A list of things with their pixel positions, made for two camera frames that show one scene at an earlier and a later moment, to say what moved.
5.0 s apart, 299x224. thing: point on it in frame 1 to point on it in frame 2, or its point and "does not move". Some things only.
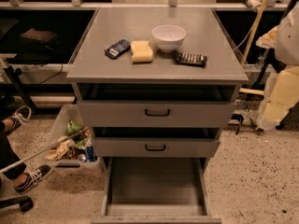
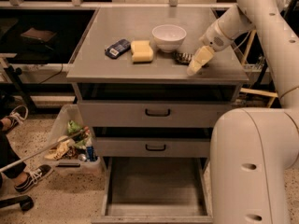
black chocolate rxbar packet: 191,59 does not move
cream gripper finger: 281,94 to 202,58
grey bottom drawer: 154,190 does not move
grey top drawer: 157,114 does not move
